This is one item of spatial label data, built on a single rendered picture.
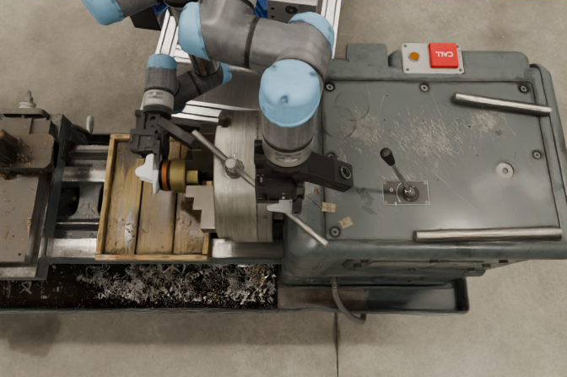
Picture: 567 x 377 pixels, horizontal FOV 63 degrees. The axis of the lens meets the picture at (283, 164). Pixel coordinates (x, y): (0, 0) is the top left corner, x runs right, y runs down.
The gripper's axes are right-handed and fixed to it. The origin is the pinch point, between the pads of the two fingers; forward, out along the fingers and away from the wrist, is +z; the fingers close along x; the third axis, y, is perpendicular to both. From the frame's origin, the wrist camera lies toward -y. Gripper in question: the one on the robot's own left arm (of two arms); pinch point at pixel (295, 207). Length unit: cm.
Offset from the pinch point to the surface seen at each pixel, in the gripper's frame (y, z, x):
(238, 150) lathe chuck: 11.7, 2.7, -14.6
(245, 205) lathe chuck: 10.1, 8.8, -4.9
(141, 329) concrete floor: 63, 132, -6
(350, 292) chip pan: -21, 76, -6
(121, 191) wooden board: 47, 37, -23
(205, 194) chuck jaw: 20.3, 17.2, -11.9
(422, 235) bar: -24.0, 3.0, 4.3
